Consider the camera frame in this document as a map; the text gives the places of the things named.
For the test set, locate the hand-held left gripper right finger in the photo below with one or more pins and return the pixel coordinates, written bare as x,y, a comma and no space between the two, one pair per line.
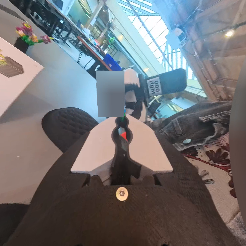
149,151

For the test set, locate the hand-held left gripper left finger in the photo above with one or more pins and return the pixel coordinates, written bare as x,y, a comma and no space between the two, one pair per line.
96,149

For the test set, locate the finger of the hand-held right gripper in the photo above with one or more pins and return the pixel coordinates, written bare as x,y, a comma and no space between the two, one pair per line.
130,97
131,77

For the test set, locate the blue flower lego stem assembly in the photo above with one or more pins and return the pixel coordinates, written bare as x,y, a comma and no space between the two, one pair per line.
124,115

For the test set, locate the lego instruction booklet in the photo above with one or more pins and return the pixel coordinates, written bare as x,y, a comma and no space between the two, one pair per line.
19,82

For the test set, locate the lego flower bouquet model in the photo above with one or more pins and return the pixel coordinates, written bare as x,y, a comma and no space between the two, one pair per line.
26,32

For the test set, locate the blue storage bin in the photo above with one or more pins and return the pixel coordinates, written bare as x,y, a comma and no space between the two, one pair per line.
110,61

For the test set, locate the white ceiling projector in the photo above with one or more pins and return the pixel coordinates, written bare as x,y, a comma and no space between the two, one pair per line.
175,36

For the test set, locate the grey denim jacket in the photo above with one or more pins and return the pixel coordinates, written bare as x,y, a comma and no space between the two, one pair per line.
192,123

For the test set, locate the short wooden desk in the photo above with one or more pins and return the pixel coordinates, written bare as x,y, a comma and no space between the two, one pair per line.
90,46

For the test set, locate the white floral print shirt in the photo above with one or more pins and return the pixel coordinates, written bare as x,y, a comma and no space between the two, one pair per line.
217,173

